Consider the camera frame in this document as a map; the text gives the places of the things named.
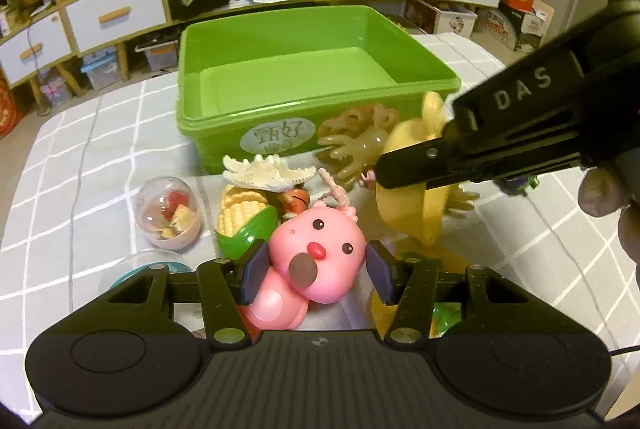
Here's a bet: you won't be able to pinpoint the yellow toy pot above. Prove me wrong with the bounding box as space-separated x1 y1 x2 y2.
375 92 449 247

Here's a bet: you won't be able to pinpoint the pink pig toy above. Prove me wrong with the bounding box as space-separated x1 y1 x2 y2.
238 168 368 337

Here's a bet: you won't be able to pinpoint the orange toy pumpkin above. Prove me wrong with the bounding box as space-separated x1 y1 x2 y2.
369 253 462 338

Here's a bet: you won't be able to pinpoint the clear cotton swab jar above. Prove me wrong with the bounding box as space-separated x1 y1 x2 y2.
98 248 204 335

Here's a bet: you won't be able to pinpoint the person right hand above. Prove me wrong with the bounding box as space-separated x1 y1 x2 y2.
578 168 640 281

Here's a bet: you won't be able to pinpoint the toy corn green husk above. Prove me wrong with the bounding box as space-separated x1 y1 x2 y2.
215 185 280 260

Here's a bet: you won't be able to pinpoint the clear capsule ball toy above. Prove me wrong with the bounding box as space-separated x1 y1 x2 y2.
134 176 203 251

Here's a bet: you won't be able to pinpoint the brown octopus toy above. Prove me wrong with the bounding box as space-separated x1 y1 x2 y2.
445 184 480 218
317 104 400 187

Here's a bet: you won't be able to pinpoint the purple toy grapes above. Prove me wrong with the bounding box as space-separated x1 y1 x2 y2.
496 176 539 196

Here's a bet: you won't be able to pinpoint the orange crab toy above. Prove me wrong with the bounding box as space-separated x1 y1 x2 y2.
277 187 310 217

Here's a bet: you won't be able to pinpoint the white starfish toy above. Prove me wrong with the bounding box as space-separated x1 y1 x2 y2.
222 155 317 193

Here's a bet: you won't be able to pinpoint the grey checked table cloth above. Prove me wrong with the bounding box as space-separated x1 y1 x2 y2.
0 31 640 425

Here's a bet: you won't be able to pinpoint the white storage box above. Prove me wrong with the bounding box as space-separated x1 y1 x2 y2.
405 0 477 38

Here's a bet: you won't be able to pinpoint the green plastic storage bin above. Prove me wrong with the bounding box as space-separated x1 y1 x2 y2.
177 5 461 174

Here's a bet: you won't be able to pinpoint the red round snack bag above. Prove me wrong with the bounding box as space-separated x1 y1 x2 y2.
0 76 23 138

